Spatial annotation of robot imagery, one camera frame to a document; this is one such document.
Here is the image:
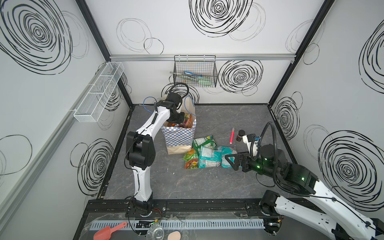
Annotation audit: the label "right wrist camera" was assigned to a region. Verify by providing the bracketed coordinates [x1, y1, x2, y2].
[242, 134, 260, 157]

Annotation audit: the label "green red snack bag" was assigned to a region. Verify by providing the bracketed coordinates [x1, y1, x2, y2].
[183, 149, 199, 169]

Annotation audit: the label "tongs in basket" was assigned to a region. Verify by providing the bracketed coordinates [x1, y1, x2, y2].
[172, 71, 203, 82]

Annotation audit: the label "grey slotted cable duct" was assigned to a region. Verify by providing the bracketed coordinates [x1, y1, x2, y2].
[89, 219, 265, 231]

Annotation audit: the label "teal mint snack bag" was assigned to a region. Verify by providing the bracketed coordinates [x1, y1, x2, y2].
[218, 146, 238, 168]

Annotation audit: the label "red plastic scoop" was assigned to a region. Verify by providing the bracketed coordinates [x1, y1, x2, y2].
[93, 222, 128, 240]

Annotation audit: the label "small dark spice bottle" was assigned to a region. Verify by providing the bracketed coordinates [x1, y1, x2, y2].
[236, 130, 246, 142]

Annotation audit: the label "pink marker pen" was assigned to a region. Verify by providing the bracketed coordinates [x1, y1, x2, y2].
[229, 128, 235, 145]

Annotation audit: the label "black wire wall basket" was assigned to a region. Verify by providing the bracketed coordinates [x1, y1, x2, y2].
[171, 55, 218, 88]

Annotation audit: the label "green white snack bag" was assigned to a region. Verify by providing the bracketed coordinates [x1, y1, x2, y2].
[192, 135, 217, 155]

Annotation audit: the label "orange snack in bag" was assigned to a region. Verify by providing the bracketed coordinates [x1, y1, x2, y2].
[167, 114, 193, 129]

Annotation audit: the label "blue checkered paper bag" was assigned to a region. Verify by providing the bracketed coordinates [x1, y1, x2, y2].
[142, 95, 197, 155]

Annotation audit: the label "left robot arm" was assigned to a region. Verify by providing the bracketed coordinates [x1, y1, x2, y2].
[125, 82, 189, 216]

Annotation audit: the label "clear wall shelf tray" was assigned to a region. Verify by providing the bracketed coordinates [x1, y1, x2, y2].
[74, 62, 124, 123]

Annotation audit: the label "clear glass bowl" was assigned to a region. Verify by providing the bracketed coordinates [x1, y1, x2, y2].
[146, 224, 165, 240]

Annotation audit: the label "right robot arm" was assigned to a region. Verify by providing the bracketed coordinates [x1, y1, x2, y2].
[225, 122, 384, 240]

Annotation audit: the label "beige round sponge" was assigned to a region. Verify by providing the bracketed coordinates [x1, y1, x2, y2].
[167, 231, 182, 240]

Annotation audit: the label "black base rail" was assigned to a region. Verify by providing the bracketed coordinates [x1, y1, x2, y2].
[84, 199, 263, 218]

